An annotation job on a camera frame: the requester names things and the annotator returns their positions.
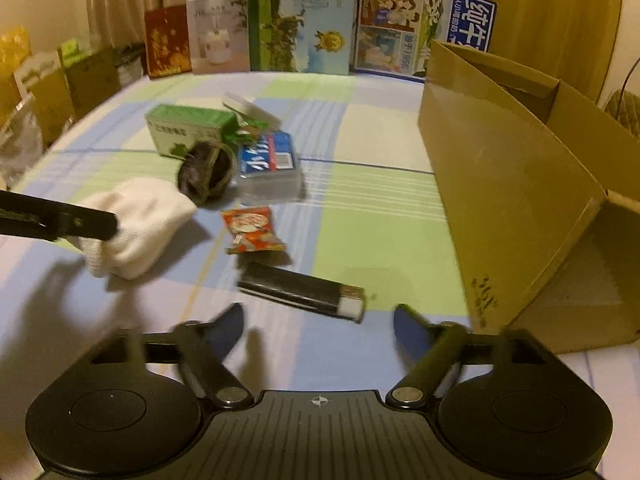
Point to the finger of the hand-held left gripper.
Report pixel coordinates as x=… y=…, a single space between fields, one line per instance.
x=90 y=222

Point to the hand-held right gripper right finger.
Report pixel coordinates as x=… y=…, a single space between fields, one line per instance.
x=407 y=330

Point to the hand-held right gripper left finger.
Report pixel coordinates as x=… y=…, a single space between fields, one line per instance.
x=230 y=321

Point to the white sock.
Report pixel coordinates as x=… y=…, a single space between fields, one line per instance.
x=145 y=220

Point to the blue label floss pick box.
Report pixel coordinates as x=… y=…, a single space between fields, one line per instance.
x=270 y=165

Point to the brown cardboard box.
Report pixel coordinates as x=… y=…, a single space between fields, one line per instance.
x=505 y=185

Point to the black rectangular box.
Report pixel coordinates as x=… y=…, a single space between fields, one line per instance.
x=295 y=287

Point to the red snack packet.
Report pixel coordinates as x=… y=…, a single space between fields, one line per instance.
x=250 y=230

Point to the clear plastic bag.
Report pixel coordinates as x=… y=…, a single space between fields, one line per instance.
x=20 y=140

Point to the green carton box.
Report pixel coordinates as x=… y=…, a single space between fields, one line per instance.
x=182 y=127

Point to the checked bed sheet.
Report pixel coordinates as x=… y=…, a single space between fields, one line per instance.
x=360 y=175

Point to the small green box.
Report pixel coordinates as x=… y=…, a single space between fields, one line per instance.
x=74 y=52

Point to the yellow plastic bag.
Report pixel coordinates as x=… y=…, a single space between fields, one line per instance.
x=12 y=65

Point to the green snack packet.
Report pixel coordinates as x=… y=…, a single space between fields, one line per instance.
x=245 y=132

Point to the red gift box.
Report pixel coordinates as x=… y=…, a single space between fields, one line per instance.
x=167 y=42

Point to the small white box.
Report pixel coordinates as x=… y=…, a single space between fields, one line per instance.
x=250 y=107

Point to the white appliance box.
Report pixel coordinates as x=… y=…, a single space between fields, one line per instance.
x=217 y=32

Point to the green and blue milk carton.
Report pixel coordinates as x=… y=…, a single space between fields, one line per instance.
x=302 y=15

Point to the quilted chair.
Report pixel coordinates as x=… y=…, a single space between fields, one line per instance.
x=625 y=110

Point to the yellow-brown curtain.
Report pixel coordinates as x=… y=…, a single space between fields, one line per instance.
x=540 y=10

